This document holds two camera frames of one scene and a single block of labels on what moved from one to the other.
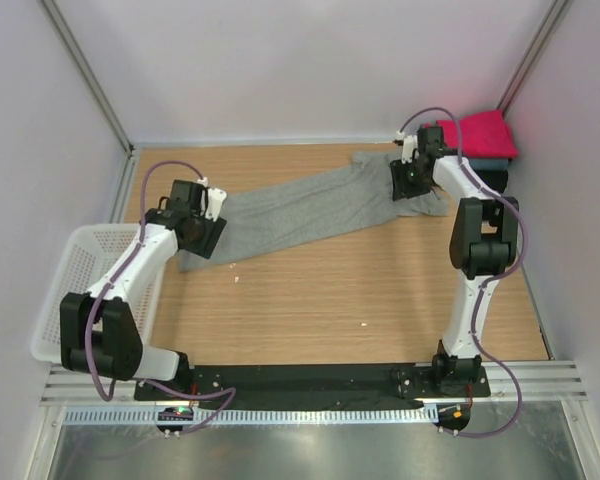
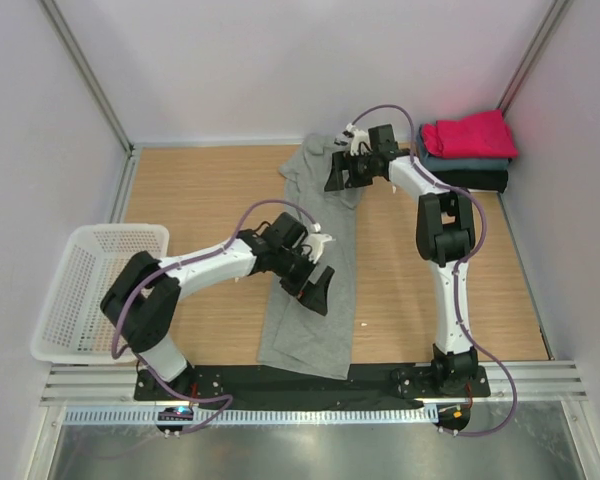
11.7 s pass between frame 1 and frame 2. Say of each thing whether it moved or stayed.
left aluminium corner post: stayed
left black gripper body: moved
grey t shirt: moved
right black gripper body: moved
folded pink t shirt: stayed
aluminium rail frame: stayed
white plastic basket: stayed
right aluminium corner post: stayed
